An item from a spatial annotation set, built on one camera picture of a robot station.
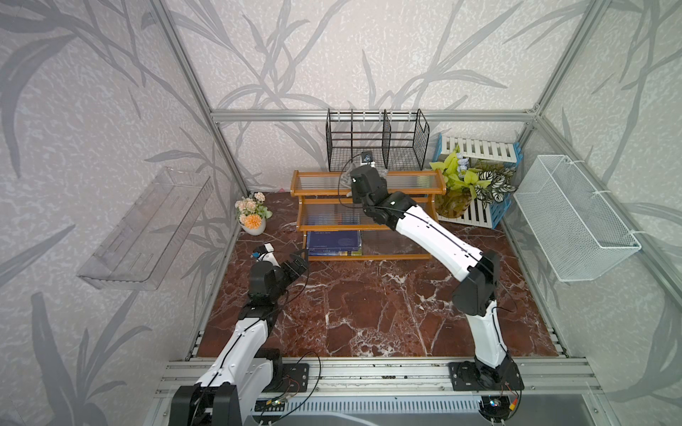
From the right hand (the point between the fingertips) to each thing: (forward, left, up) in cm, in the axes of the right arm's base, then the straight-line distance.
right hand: (365, 179), depth 83 cm
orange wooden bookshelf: (-1, +11, -25) cm, 28 cm away
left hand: (-18, +21, -16) cm, 32 cm away
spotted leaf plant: (+5, -47, -4) cm, 47 cm away
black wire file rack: (+28, -13, -6) cm, 32 cm away
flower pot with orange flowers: (+2, +42, -19) cm, 46 cm away
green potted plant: (+5, -34, -7) cm, 35 cm away
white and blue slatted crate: (+19, -43, -4) cm, 47 cm away
